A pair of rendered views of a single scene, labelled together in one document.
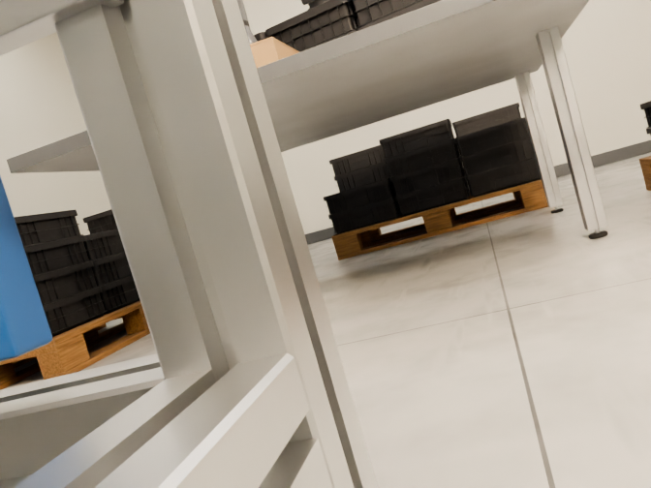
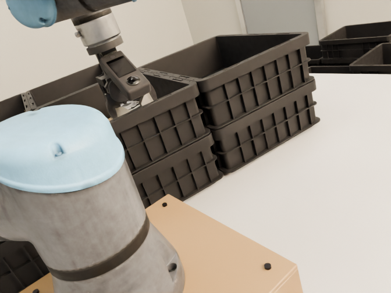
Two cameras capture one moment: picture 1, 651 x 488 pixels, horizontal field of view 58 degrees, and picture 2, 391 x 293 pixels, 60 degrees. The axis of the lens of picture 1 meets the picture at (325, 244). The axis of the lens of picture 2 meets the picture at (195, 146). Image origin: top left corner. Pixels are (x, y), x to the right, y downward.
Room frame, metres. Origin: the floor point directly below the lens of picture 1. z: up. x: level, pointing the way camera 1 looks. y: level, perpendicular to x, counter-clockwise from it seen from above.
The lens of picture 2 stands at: (1.41, 0.23, 1.10)
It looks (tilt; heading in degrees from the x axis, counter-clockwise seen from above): 25 degrees down; 313
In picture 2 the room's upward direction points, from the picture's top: 18 degrees counter-clockwise
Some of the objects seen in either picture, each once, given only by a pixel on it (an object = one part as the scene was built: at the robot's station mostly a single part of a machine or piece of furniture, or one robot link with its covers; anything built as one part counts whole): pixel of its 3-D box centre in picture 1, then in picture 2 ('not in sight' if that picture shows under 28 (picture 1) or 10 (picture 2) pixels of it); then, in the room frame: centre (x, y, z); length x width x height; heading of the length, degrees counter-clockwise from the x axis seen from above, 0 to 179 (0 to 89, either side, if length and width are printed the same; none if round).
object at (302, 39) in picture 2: not in sight; (212, 57); (1.92, -0.49, 0.92); 0.40 x 0.30 x 0.02; 154
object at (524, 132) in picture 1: (498, 158); not in sight; (3.27, -1.06, 0.31); 0.40 x 0.30 x 0.34; 74
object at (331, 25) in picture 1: (332, 41); (113, 122); (2.05, -0.22, 0.87); 0.40 x 0.30 x 0.11; 154
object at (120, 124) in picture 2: (328, 26); (105, 103); (2.05, -0.22, 0.92); 0.40 x 0.30 x 0.02; 154
